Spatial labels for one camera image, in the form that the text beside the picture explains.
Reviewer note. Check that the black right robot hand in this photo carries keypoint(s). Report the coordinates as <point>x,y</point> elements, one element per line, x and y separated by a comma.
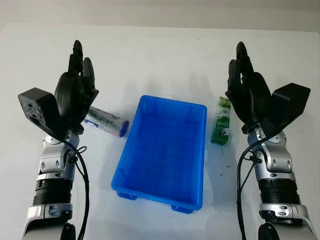
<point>252,97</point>

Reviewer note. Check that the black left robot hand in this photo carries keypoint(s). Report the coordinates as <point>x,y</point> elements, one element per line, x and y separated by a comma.
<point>71,92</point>

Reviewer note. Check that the green toothpaste box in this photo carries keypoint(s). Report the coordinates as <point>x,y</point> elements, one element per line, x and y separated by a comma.
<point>221,125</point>

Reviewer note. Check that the silver tube with blue cap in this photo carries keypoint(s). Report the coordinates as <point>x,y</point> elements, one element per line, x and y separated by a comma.
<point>107,121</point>

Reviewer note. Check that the blue plastic tray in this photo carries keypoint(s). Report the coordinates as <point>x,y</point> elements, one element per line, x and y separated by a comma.
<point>162,155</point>

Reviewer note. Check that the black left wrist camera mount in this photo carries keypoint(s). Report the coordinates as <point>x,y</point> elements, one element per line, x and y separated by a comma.
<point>41,110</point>

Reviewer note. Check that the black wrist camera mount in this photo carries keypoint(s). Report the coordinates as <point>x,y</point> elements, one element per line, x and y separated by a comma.
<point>41,110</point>
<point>290,102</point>

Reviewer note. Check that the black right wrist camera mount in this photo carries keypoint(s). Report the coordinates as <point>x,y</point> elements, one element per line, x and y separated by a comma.
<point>290,102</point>

